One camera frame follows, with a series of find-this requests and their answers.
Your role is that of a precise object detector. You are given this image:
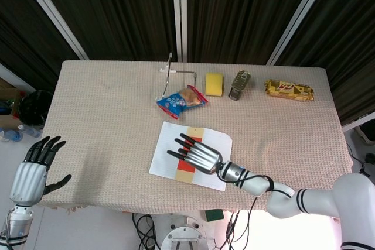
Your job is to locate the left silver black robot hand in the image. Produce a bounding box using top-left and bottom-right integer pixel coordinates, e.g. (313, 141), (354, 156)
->
(9, 135), (73, 206)

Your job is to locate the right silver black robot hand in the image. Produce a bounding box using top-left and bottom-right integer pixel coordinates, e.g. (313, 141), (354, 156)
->
(166, 133), (225, 175)

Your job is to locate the red and yellow bookmark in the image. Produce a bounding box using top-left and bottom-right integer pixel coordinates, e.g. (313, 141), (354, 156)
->
(174, 126), (204, 185)

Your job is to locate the lined paper notebook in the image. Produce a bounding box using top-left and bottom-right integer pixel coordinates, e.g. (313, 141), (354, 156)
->
(148, 121), (234, 192)

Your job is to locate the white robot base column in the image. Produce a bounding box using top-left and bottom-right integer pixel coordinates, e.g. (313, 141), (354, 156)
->
(159, 214), (213, 250)

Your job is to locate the clear plastic water bottle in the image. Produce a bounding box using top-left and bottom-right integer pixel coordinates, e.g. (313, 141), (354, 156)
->
(18, 124), (43, 139)
(0, 128), (23, 143)

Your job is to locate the green block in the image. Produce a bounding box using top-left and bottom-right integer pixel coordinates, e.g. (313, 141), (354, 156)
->
(204, 209), (225, 222)

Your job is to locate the blue snack bag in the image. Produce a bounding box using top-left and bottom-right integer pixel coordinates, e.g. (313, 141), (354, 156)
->
(155, 84), (209, 121)

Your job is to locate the brown cardboard box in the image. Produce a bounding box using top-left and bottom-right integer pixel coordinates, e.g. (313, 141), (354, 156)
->
(0, 77), (23, 129)

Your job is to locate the black round bin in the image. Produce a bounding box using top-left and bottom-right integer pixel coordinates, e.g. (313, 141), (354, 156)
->
(19, 90), (53, 129)

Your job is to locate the yellow sponge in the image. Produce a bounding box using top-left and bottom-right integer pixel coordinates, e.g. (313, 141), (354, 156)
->
(204, 72), (225, 98)

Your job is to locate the olive green tin can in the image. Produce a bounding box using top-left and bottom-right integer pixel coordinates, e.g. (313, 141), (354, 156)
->
(228, 70), (253, 101)

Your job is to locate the beige waffle tablecloth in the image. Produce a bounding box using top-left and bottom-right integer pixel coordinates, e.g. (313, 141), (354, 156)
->
(37, 60), (354, 214)

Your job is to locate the gold biscuit pack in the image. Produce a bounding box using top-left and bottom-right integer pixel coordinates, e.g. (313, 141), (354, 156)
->
(264, 79), (315, 102)

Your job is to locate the black floor object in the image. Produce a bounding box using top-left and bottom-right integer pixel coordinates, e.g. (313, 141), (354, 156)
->
(359, 118), (375, 145)

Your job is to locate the dark pleated curtain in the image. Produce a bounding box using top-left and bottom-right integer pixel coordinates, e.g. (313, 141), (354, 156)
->
(0, 0), (375, 125)

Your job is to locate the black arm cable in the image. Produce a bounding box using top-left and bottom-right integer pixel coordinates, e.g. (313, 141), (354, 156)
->
(216, 162), (275, 215)

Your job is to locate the black floor cable bundle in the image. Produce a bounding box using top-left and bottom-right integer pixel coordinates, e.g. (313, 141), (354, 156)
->
(131, 211), (162, 250)
(215, 211), (251, 249)

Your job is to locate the metal wire stand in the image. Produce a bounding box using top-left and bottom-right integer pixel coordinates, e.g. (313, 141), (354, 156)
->
(155, 52), (197, 101)

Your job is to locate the white upright frame post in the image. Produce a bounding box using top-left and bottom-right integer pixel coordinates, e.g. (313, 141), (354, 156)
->
(172, 0), (188, 63)

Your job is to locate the white slanted frame post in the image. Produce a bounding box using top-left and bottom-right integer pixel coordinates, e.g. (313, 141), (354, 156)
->
(14, 0), (89, 60)
(266, 0), (336, 66)

